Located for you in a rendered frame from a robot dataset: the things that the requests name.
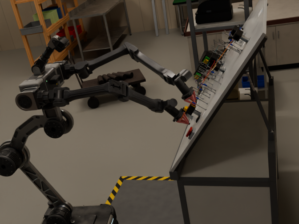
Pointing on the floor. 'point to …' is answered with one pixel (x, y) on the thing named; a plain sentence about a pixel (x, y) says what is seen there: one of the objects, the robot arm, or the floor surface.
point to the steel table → (91, 6)
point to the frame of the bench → (210, 181)
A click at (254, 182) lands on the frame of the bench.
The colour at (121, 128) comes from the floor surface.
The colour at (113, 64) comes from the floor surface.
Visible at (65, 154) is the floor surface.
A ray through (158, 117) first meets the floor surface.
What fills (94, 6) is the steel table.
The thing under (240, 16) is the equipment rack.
